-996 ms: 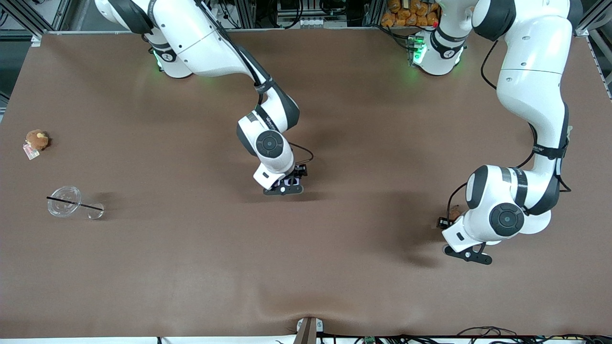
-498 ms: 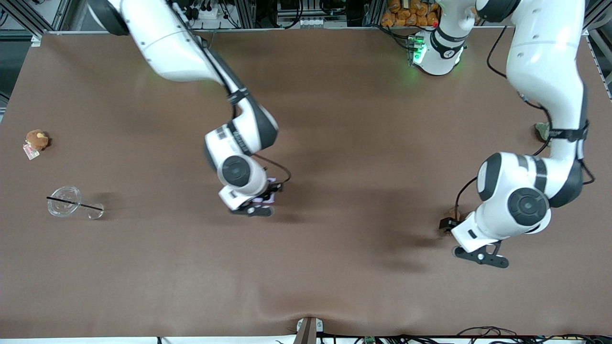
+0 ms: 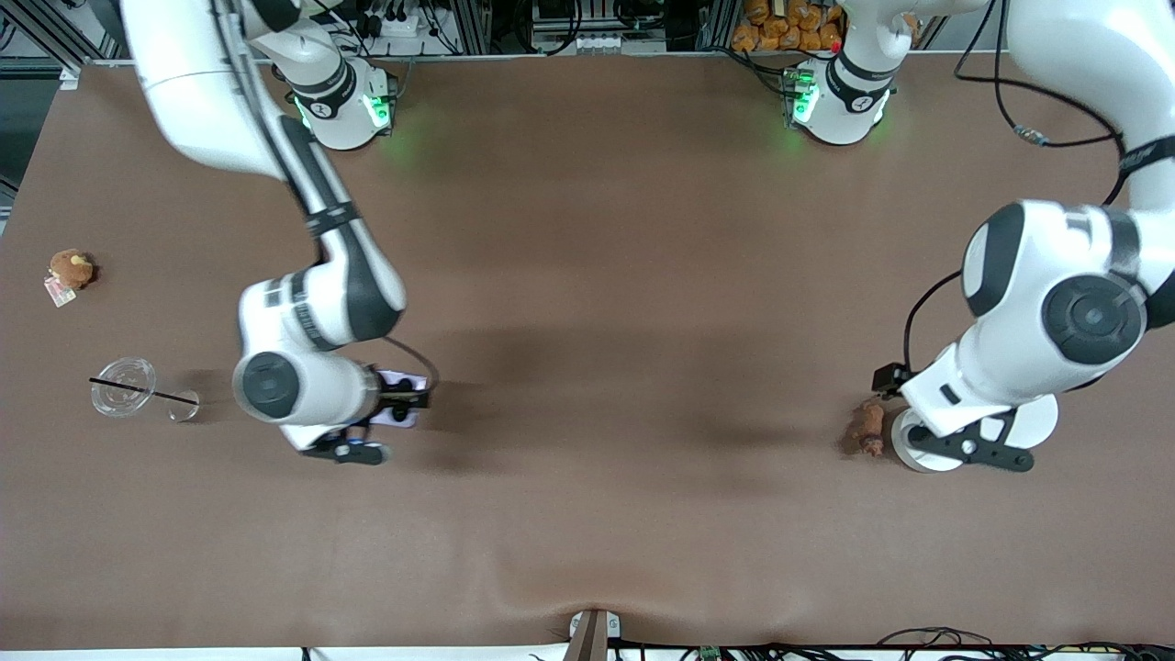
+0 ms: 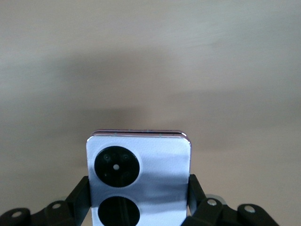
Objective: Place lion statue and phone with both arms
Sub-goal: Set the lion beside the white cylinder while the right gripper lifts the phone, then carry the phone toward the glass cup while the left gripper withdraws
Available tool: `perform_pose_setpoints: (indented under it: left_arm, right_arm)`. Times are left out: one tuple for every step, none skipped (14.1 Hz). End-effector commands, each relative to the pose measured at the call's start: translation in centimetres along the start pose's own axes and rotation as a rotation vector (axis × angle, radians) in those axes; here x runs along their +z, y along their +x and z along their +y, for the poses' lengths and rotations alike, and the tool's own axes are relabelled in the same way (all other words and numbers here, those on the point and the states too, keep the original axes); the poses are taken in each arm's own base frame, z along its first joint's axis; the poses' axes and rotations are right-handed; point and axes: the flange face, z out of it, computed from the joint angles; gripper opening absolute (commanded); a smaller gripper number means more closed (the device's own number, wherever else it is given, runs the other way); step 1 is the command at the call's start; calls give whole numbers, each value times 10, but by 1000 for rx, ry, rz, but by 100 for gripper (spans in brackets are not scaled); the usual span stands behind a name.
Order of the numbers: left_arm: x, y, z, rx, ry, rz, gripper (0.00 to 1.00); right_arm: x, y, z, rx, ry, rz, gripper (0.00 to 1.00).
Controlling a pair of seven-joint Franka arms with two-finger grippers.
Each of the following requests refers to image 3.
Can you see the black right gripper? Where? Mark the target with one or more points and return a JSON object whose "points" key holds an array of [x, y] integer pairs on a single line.
{"points": [[398, 398]]}

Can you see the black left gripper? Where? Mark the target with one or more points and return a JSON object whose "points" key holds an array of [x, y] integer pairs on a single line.
{"points": [[888, 379]]}

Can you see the lilac flip phone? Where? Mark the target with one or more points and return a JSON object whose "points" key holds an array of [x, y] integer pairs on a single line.
{"points": [[404, 378]]}

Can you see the brown lion statue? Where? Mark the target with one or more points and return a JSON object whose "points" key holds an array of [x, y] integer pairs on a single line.
{"points": [[867, 427]]}

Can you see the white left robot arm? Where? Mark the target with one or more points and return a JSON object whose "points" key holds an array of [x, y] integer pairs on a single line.
{"points": [[1037, 275]]}

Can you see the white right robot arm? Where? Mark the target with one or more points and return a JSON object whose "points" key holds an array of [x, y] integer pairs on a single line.
{"points": [[202, 83]]}

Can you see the white round container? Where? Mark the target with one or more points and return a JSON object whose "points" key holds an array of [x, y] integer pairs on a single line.
{"points": [[901, 441]]}

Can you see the white round lid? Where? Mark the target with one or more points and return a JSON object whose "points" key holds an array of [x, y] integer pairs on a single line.
{"points": [[1042, 422]]}

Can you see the black drinking straw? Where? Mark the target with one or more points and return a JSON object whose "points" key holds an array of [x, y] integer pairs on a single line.
{"points": [[138, 389]]}

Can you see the clear plastic cup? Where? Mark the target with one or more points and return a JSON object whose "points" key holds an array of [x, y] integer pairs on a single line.
{"points": [[119, 404]]}

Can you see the brown plush toy with tag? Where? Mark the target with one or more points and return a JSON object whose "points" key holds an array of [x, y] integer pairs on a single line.
{"points": [[69, 268]]}

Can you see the orange plush toy pile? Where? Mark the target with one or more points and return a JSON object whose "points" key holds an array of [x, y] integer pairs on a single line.
{"points": [[780, 32]]}

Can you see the white power strip with plugs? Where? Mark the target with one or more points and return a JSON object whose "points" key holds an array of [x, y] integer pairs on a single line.
{"points": [[404, 26]]}

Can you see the small white power strip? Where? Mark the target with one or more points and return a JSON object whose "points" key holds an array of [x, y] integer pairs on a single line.
{"points": [[597, 42]]}

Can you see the black equipment rack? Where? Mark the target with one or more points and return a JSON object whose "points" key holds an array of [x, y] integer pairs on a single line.
{"points": [[551, 14]]}

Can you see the camera stand with bracket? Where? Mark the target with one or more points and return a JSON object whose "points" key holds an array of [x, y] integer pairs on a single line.
{"points": [[592, 633]]}

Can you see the aluminium table frame rail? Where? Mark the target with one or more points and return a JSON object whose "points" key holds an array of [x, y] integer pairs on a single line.
{"points": [[37, 62]]}

